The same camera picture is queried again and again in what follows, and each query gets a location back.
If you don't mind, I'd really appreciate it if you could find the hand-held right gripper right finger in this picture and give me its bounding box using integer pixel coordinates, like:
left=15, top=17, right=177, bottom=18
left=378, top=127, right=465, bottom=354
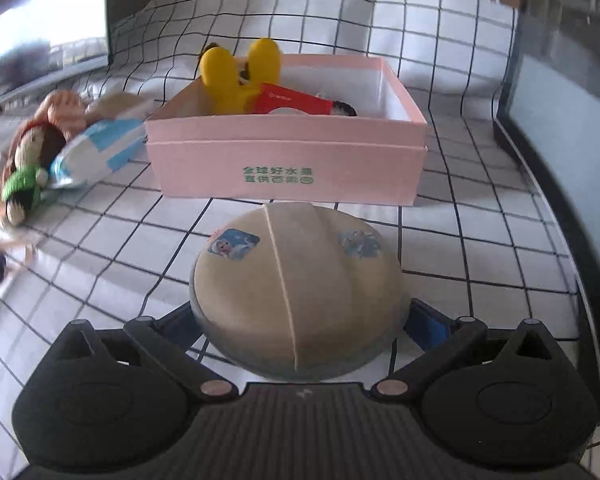
left=370, top=297, right=561, bottom=403

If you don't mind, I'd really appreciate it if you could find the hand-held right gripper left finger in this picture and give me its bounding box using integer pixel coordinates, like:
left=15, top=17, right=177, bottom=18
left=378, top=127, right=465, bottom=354
left=40, top=300, right=238, bottom=403

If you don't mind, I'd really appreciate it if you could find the crochet doll with green dress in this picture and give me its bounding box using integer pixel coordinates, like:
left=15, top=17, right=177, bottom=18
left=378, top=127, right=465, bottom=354
left=0, top=120, right=68, bottom=226

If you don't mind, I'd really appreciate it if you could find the beige round pouch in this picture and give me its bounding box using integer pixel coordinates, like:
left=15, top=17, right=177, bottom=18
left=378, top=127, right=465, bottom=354
left=190, top=201, right=411, bottom=381

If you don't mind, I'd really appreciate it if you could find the blue white snack packet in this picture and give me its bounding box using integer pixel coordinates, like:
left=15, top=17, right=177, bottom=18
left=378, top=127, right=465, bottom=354
left=47, top=105, right=148, bottom=188

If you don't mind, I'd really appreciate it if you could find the pink cardboard box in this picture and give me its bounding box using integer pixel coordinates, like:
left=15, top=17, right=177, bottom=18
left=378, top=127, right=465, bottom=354
left=144, top=54, right=429, bottom=207

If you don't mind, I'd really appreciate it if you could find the yellow plush toy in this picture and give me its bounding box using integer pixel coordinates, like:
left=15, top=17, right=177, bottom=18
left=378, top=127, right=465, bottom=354
left=197, top=37, right=283, bottom=116

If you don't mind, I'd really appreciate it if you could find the red printed packet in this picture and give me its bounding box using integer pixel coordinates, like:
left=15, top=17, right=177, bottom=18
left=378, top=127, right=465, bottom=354
left=250, top=82, right=358, bottom=117

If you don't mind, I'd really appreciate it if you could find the black grid white tablecloth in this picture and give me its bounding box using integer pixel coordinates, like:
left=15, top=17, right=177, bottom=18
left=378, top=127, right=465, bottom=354
left=0, top=0, right=596, bottom=480

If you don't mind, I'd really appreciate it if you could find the black computer monitor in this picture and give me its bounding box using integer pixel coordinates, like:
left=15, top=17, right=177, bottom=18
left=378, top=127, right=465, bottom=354
left=0, top=0, right=110, bottom=111

